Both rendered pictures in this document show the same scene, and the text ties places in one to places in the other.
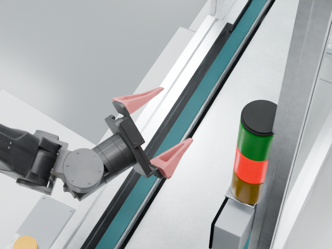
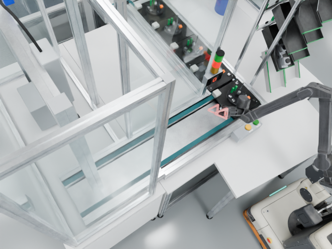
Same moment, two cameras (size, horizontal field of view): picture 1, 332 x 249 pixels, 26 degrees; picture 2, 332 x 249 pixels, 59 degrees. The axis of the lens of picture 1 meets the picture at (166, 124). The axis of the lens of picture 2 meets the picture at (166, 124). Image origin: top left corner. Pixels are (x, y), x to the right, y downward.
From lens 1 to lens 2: 1.72 m
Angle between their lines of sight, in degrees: 64
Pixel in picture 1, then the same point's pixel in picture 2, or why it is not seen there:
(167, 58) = (179, 182)
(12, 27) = not seen: outside the picture
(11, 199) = (243, 156)
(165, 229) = (210, 122)
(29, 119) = (231, 180)
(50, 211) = (239, 134)
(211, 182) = (192, 128)
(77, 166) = (244, 98)
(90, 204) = (228, 130)
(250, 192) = not seen: hidden behind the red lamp
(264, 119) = (220, 51)
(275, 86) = not seen: hidden behind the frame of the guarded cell
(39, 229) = (243, 130)
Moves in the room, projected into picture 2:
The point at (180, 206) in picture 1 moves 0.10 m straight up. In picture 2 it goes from (203, 125) to (207, 118)
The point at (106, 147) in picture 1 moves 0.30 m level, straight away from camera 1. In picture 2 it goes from (232, 109) to (220, 153)
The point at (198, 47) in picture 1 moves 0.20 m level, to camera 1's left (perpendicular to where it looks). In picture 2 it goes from (175, 165) to (205, 180)
